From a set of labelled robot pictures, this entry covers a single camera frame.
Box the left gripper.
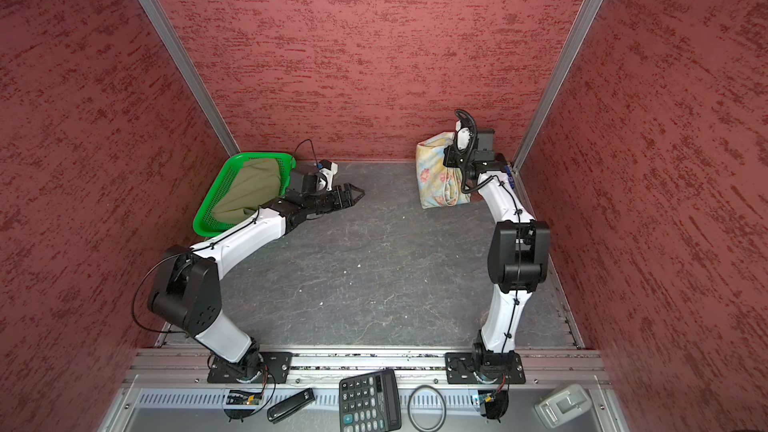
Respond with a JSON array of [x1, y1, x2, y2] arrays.
[[304, 183, 365, 214]]

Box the floral pastel skirt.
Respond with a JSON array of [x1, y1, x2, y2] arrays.
[[416, 132, 470, 209]]

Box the olive green skirt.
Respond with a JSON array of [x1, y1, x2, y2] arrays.
[[212, 158, 281, 224]]

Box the green plastic basket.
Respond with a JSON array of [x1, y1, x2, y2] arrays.
[[193, 152, 296, 237]]

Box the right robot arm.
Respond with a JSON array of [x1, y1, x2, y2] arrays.
[[443, 145, 550, 387]]

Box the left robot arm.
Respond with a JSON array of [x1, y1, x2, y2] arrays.
[[146, 183, 365, 383]]

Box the blue clamp tool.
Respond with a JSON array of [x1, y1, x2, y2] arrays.
[[505, 165, 515, 190]]

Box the black calculator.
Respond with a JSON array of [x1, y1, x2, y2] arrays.
[[338, 368, 403, 432]]

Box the black remote stick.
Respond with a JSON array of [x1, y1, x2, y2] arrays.
[[267, 388, 316, 424]]

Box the left circuit board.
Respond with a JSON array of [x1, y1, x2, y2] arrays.
[[223, 390, 263, 421]]

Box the grey white box device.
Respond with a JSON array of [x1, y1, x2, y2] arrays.
[[533, 384, 593, 429]]

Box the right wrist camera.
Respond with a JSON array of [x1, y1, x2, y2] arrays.
[[455, 122, 495, 154]]

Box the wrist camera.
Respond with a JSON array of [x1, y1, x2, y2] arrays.
[[286, 160, 338, 195], [455, 122, 495, 154]]

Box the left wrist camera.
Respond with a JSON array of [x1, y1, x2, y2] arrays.
[[286, 160, 338, 195]]

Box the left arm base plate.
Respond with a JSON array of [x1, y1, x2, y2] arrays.
[[207, 351, 293, 386]]

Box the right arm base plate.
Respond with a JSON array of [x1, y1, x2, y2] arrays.
[[444, 351, 526, 386]]

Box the black cable ring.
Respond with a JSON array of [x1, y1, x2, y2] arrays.
[[407, 384, 448, 432]]

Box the aluminium front rail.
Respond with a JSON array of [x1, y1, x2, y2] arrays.
[[120, 345, 612, 388]]

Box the right aluminium corner post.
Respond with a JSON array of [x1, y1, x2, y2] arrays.
[[511, 0, 628, 172]]

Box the aluminium corner post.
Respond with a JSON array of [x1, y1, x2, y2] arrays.
[[138, 0, 241, 156], [511, 0, 628, 172]]

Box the left aluminium corner post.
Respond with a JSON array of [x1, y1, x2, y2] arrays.
[[138, 0, 241, 156]]

